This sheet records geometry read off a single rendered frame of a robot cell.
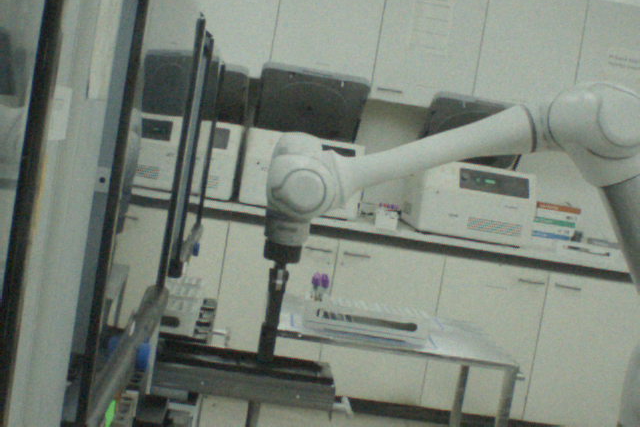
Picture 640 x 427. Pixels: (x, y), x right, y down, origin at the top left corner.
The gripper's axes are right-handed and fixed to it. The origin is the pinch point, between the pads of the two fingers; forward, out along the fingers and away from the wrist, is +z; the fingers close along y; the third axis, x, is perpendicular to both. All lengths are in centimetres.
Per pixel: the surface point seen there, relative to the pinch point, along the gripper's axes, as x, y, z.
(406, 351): 32.6, -22.0, 3.2
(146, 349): -17, 71, -15
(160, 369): -19.2, 11.3, 5.1
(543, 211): 146, -265, -22
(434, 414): 98, -229, 82
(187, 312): -16.7, -6.2, -2.0
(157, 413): -16.6, 43.2, 2.0
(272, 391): 1.7, 11.3, 6.2
